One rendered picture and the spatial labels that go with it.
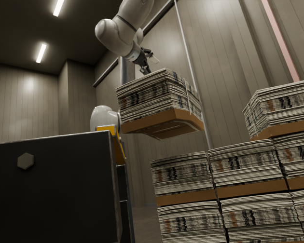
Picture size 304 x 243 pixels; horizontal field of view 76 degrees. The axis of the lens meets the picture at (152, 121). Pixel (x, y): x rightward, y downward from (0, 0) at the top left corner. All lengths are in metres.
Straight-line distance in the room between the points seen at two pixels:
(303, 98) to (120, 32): 0.86
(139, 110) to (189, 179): 0.41
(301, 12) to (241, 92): 1.46
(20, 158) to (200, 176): 0.83
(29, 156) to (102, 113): 1.11
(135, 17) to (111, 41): 0.13
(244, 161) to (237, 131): 3.00
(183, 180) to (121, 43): 0.68
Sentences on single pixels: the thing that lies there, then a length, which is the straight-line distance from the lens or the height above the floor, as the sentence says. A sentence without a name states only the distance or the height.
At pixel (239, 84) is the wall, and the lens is 4.09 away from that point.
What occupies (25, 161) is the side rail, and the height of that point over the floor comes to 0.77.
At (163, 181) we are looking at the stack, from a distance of 1.00.
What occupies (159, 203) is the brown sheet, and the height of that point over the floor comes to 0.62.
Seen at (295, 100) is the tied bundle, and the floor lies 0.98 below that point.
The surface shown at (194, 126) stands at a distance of 1.00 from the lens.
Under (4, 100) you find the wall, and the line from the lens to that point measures 9.84.
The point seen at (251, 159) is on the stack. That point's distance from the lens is 1.00.
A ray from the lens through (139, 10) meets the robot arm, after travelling 0.88.
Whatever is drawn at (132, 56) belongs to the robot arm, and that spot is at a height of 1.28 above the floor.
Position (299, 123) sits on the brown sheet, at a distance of 1.07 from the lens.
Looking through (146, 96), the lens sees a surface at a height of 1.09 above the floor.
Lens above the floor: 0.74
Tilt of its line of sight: 16 degrees up
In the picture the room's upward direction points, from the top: 9 degrees counter-clockwise
